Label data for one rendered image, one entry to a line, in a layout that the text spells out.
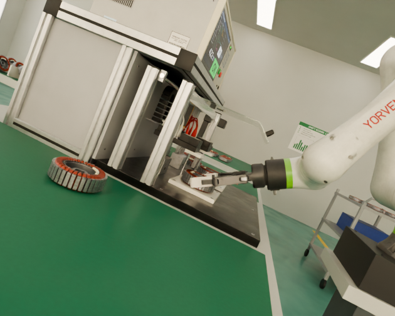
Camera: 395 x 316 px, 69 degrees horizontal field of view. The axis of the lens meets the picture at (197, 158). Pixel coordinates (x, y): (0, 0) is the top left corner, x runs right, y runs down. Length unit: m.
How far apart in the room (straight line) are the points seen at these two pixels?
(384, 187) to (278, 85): 5.40
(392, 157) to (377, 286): 0.41
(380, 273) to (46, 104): 0.97
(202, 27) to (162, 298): 0.72
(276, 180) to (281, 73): 5.65
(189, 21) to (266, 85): 5.51
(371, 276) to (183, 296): 0.59
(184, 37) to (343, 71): 5.88
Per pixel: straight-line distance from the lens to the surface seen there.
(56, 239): 0.43
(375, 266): 0.89
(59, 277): 0.37
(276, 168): 0.86
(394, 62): 1.06
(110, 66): 0.81
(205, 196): 0.84
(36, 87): 0.92
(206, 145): 1.12
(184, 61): 0.73
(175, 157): 1.14
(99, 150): 0.80
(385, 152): 1.10
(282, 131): 6.26
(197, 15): 0.92
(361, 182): 6.61
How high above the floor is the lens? 0.96
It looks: 6 degrees down
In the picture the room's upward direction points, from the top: 24 degrees clockwise
